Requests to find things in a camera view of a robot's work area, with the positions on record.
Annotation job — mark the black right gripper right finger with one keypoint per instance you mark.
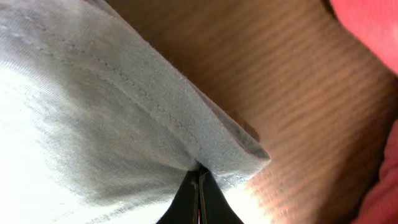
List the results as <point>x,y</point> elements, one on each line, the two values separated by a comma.
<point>214,208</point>

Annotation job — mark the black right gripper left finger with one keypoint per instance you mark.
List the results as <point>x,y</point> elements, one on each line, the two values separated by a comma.
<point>184,206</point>

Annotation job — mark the red printed t-shirt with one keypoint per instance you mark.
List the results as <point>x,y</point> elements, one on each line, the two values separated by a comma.
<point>374,23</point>

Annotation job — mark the light blue t-shirt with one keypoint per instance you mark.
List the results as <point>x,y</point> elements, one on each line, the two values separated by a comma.
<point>96,126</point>

